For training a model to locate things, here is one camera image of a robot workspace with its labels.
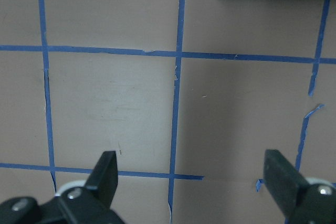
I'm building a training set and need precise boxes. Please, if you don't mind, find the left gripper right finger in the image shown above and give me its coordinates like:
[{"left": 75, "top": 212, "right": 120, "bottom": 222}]
[{"left": 263, "top": 150, "right": 335, "bottom": 224}]

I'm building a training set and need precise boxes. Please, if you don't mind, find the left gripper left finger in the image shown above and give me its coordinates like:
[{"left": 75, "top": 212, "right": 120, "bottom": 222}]
[{"left": 59, "top": 151, "right": 118, "bottom": 223}]

